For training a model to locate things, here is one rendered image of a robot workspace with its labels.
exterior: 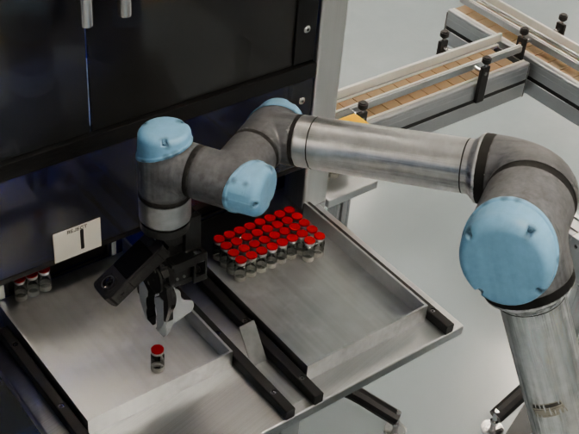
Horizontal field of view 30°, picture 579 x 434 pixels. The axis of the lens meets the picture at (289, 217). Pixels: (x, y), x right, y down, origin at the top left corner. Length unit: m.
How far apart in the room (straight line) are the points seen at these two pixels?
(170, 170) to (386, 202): 2.18
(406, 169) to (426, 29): 3.21
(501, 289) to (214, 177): 0.41
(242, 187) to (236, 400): 0.42
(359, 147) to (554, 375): 0.39
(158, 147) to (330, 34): 0.53
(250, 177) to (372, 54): 3.01
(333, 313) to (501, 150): 0.56
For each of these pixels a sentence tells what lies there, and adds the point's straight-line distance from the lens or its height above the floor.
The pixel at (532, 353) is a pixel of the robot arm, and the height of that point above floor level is 1.20.
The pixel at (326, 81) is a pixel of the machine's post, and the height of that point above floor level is 1.16.
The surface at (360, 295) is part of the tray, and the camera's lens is 1.90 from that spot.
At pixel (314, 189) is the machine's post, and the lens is 2.06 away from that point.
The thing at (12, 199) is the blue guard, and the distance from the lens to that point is 1.67.
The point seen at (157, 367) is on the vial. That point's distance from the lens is 1.74.
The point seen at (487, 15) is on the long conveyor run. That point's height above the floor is 0.96.
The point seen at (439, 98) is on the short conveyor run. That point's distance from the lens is 2.38.
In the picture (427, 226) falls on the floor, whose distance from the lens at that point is 3.52.
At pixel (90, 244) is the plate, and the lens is 1.80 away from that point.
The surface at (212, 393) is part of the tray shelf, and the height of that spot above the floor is 0.88.
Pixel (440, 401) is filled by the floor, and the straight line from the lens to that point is 2.97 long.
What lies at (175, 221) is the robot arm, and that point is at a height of 1.20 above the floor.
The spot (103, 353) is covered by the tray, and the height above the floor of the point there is 0.88.
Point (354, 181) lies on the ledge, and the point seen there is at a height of 0.88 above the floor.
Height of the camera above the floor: 2.15
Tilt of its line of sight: 38 degrees down
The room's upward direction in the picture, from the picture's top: 5 degrees clockwise
